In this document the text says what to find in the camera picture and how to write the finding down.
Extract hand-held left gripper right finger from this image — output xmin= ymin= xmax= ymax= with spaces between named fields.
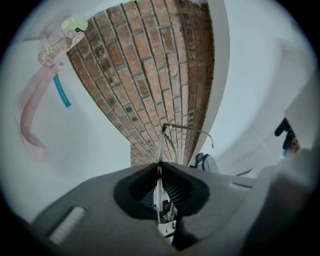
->
xmin=159 ymin=161 xmax=258 ymax=256

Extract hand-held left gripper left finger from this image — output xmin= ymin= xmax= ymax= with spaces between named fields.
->
xmin=32 ymin=162 xmax=181 ymax=256

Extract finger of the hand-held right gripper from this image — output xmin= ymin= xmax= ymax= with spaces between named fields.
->
xmin=189 ymin=153 xmax=220 ymax=173

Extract thin wire-frame eyeglasses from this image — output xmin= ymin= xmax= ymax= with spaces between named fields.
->
xmin=152 ymin=122 xmax=216 ymax=226

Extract person's head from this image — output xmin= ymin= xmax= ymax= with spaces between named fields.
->
xmin=287 ymin=138 xmax=301 ymax=154

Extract blue pen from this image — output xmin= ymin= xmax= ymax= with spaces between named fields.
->
xmin=52 ymin=73 xmax=72 ymax=110

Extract black head-worn camera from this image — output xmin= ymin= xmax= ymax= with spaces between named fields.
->
xmin=274 ymin=117 xmax=296 ymax=148

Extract pink bottle strap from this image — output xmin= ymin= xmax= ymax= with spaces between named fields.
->
xmin=14 ymin=32 xmax=85 ymax=161

